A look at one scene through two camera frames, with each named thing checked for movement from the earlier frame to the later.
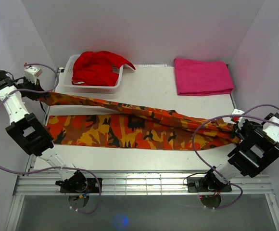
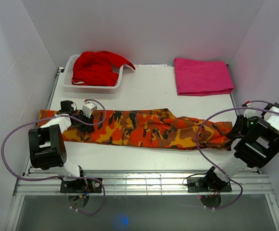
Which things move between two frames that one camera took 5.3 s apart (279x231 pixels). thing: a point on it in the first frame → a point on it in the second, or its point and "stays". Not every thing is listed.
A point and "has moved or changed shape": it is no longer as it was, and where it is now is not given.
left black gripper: [31, 84] → [86, 128]
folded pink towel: [202, 77] stays
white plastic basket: [68, 84] stays
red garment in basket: [97, 68] stays
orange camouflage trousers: [134, 127] has moved or changed shape
